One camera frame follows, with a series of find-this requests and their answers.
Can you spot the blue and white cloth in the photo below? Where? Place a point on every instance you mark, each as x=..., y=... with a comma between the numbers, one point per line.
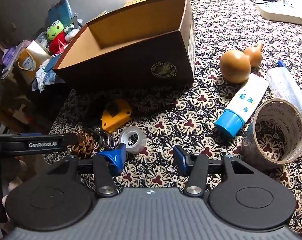
x=44, y=76

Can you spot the clear plastic bottle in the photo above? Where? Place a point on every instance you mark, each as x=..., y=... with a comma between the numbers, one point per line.
x=288, y=87

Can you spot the blue bag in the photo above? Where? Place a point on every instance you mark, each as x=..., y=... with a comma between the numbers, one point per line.
x=62, y=11

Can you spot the gold and white paper bag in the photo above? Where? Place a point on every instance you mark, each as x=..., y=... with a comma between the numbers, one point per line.
x=31, y=60

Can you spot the brown cardboard box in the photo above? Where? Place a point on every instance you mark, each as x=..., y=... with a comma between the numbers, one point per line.
x=131, y=55

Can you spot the brown pine cone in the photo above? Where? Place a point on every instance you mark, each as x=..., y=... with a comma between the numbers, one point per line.
x=85, y=145

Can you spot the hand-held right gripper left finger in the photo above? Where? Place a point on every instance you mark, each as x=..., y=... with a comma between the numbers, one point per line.
x=114, y=156

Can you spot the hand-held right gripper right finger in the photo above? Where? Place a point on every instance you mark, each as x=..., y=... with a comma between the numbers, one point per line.
x=180, y=157

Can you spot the orange tape measure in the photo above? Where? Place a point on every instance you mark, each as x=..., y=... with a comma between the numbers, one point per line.
x=116, y=120

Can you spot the clear tape roll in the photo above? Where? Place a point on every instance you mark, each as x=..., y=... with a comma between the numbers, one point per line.
x=137, y=140

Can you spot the yellow printed cardboard sheet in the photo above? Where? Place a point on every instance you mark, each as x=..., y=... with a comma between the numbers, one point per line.
x=137, y=2

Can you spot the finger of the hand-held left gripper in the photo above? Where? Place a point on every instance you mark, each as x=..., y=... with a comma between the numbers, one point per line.
x=69, y=140

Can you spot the person's left hand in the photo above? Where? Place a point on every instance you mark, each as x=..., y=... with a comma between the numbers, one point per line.
x=15, y=166

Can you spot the white plush toy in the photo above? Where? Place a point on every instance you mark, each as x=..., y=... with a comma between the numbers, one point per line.
x=71, y=32

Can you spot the brown packing tape roll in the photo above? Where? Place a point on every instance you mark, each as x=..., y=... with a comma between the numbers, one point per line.
x=275, y=155

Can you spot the silver metal tool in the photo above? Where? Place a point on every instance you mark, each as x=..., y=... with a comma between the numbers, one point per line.
x=106, y=140

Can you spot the white power strip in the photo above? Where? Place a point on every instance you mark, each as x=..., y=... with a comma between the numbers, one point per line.
x=278, y=12

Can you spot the floral tablecloth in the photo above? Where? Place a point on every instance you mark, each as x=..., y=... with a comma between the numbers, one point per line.
x=215, y=25

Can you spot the purple packet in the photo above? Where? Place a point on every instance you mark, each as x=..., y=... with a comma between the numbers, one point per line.
x=10, y=56

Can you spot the green frog plush toy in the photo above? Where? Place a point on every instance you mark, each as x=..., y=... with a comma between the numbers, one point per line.
x=55, y=30

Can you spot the brown gourd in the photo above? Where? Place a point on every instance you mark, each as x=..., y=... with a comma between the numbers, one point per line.
x=234, y=65

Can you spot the white tube with blue cap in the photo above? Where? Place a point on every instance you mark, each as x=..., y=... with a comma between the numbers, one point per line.
x=243, y=102

